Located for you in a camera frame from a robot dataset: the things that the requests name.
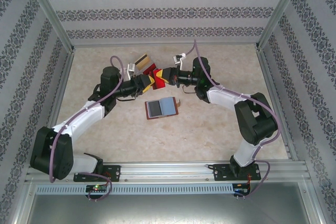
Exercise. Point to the red credit card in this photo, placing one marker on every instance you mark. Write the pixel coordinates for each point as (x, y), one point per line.
(159, 83)

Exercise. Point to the gold card with black stripe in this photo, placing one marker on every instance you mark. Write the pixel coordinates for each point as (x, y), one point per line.
(143, 61)

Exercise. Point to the grey credit card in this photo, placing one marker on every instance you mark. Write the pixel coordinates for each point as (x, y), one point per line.
(154, 109)

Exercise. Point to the brown leather card holder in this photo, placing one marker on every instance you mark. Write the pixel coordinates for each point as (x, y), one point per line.
(168, 117)

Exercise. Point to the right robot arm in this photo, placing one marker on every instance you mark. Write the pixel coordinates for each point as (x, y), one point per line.
(225, 98)

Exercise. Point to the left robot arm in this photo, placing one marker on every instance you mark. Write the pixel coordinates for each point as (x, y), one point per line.
(78, 119)

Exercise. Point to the clear acrylic card stand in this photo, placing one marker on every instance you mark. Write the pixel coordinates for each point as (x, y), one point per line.
(140, 70)

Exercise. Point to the light blue card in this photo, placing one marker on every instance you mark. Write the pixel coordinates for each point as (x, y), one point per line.
(168, 106)

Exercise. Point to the grey metal sheet shelf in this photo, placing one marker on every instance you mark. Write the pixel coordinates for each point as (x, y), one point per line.
(168, 211)

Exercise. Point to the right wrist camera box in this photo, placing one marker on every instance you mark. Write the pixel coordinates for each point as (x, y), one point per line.
(178, 60)

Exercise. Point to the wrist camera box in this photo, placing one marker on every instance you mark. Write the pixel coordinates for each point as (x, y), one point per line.
(131, 69)
(178, 60)

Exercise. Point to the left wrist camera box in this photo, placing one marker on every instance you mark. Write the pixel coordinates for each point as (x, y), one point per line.
(131, 69)

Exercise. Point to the aluminium table side rail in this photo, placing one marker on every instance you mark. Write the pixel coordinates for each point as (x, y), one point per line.
(267, 77)
(63, 82)

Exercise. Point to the aluminium mounting rail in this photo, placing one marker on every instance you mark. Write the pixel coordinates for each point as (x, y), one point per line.
(168, 171)

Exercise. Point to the aluminium frame post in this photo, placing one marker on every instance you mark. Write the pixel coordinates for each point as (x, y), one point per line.
(281, 11)
(47, 11)

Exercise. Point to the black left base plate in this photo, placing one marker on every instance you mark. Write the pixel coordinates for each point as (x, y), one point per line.
(114, 172)

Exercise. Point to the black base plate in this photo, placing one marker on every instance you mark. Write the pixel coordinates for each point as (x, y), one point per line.
(220, 172)
(114, 172)

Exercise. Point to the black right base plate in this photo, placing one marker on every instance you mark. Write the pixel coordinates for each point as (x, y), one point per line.
(220, 172)

